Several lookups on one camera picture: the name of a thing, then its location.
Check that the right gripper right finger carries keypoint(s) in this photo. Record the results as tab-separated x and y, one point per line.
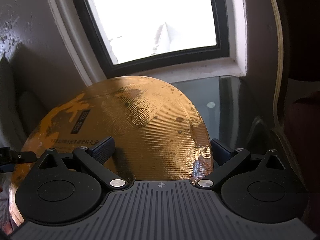
230	161

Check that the window with dark frame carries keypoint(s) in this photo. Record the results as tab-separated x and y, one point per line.
172	40

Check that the round golden box lid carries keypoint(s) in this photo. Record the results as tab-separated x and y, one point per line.
159	134

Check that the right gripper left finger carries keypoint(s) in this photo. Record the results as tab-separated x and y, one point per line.
92	160

